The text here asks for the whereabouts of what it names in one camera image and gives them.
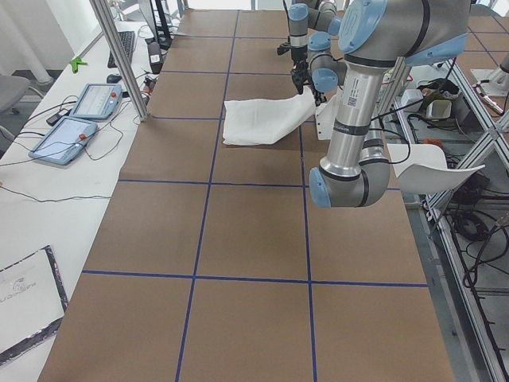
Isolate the green plastic clamp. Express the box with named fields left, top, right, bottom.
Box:
left=70, top=56, right=88, bottom=74

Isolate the aluminium frame post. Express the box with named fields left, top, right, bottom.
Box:
left=89, top=0, right=149, bottom=122

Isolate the lower blue teach pendant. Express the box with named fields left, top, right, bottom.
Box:
left=29, top=116, right=98, bottom=166

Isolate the white plastic chair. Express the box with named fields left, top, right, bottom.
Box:
left=387, top=143, right=485, bottom=194

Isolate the upper blue teach pendant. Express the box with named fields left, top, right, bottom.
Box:
left=70, top=84, right=122, bottom=121

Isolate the blue teach pendant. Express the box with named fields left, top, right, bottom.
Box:
left=70, top=84, right=122, bottom=121
left=29, top=116, right=98, bottom=166

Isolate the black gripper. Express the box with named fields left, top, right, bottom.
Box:
left=290, top=45, right=307, bottom=63
left=290, top=61, right=327, bottom=104

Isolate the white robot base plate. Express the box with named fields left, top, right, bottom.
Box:
left=315, top=95, right=339, bottom=140

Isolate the black keyboard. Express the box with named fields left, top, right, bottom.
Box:
left=107, top=30, right=137, bottom=68

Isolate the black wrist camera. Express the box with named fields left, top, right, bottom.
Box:
left=277, top=41, right=291, bottom=56

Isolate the black power adapter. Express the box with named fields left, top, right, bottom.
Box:
left=147, top=41, right=163, bottom=74

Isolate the white long-sleeve printed shirt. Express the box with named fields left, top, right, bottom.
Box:
left=223, top=87, right=316, bottom=146

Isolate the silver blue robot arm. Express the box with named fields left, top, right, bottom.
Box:
left=309, top=1, right=471, bottom=208
left=287, top=1, right=347, bottom=104

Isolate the black computer mouse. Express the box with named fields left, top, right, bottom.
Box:
left=106, top=74, right=122, bottom=84

